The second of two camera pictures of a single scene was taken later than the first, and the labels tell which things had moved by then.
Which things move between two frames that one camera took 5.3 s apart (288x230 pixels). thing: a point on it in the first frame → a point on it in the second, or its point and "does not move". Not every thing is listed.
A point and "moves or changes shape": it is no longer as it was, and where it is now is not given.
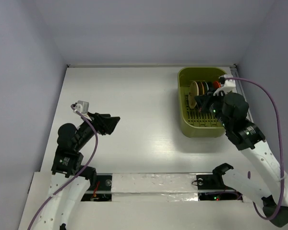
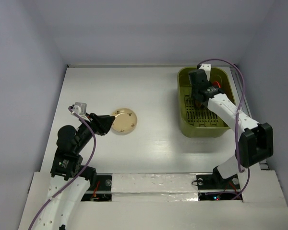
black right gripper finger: x=200 y=99 does not move
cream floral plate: x=193 y=92 moves or changes shape
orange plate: x=216 y=84 does not move
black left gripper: x=101 y=122 does not move
